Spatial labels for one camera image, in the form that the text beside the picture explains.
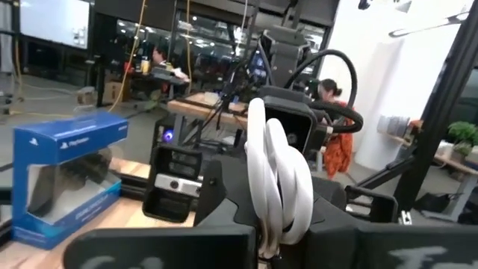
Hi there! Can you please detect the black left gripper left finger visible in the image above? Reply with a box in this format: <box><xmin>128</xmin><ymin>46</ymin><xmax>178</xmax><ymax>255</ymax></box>
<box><xmin>62</xmin><ymin>155</ymin><xmax>259</xmax><ymax>269</ymax></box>

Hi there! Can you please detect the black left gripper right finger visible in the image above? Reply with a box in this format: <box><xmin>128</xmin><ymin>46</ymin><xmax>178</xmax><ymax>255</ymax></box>
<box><xmin>305</xmin><ymin>174</ymin><xmax>478</xmax><ymax>269</ymax></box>

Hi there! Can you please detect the white USB-C cable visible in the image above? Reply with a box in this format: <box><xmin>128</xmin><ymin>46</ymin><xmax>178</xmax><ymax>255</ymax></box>
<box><xmin>243</xmin><ymin>96</ymin><xmax>316</xmax><ymax>262</ymax></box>

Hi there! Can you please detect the person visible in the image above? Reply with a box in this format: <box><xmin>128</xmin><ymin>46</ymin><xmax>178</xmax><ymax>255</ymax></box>
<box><xmin>316</xmin><ymin>78</ymin><xmax>356</xmax><ymax>181</ymax></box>
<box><xmin>150</xmin><ymin>44</ymin><xmax>170</xmax><ymax>67</ymax></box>

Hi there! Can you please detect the black computer tower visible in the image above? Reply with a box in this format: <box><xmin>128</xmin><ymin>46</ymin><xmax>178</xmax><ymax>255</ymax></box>
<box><xmin>152</xmin><ymin>111</ymin><xmax>179</xmax><ymax>151</ymax></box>

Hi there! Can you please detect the grey ribbed spool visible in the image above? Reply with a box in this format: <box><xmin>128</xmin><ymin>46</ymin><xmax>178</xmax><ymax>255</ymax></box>
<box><xmin>376</xmin><ymin>114</ymin><xmax>412</xmax><ymax>139</ymax></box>

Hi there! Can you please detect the blue PlayStation controller box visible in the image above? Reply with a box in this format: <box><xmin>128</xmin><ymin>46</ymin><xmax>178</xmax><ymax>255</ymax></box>
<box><xmin>10</xmin><ymin>111</ymin><xmax>130</xmax><ymax>251</ymax></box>

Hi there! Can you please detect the wooden background desk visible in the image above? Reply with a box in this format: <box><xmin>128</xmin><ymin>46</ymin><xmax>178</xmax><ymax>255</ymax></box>
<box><xmin>167</xmin><ymin>92</ymin><xmax>249</xmax><ymax>130</ymax></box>

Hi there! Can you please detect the green potted plant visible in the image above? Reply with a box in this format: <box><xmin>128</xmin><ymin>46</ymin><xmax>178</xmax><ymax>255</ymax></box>
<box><xmin>447</xmin><ymin>120</ymin><xmax>478</xmax><ymax>162</ymax></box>

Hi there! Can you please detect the brown cardboard box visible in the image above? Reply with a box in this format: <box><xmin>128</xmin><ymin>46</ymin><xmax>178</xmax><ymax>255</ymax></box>
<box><xmin>103</xmin><ymin>81</ymin><xmax>126</xmax><ymax>105</ymax></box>

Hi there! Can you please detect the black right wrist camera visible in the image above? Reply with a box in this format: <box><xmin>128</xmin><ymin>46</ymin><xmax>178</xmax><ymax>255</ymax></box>
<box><xmin>143</xmin><ymin>143</ymin><xmax>205</xmax><ymax>224</ymax></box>

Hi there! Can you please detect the black sleeved arm cable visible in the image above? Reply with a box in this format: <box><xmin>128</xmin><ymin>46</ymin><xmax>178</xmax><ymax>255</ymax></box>
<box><xmin>282</xmin><ymin>48</ymin><xmax>365</xmax><ymax>135</ymax></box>

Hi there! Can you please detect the yellow hanging cable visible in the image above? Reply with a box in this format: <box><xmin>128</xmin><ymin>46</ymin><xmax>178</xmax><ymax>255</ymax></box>
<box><xmin>107</xmin><ymin>0</ymin><xmax>148</xmax><ymax>114</ymax></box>

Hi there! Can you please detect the white wall board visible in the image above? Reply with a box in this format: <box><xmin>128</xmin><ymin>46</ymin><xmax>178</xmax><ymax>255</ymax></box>
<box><xmin>19</xmin><ymin>0</ymin><xmax>92</xmax><ymax>51</ymax></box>

